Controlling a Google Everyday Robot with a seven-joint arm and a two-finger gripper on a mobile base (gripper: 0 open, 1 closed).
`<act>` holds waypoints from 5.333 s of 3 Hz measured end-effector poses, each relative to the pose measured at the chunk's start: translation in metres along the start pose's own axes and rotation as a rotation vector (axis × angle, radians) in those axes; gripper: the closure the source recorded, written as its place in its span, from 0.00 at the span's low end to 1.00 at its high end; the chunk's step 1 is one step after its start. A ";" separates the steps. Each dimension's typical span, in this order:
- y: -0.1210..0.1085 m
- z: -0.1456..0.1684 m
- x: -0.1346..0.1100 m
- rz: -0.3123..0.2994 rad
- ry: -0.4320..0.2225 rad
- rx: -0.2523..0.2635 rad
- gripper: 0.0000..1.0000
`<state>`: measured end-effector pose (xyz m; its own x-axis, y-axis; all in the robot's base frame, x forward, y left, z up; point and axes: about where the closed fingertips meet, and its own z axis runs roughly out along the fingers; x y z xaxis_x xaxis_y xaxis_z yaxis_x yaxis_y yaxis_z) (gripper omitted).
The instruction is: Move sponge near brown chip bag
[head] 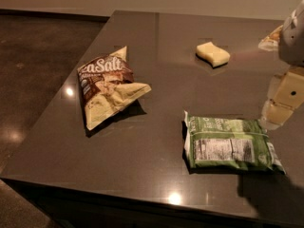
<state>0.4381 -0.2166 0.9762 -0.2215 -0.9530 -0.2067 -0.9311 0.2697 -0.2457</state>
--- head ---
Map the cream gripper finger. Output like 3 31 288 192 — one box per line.
259 66 304 130

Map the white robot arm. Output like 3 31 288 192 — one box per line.
258 1 304 130

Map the brown sea salt chip bag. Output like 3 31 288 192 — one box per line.
77 47 151 130

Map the green chip bag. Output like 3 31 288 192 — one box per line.
184 111 285 174

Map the small snack package at edge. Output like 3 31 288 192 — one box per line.
258 26 283 51

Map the yellow sponge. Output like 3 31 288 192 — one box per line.
196 42 230 67

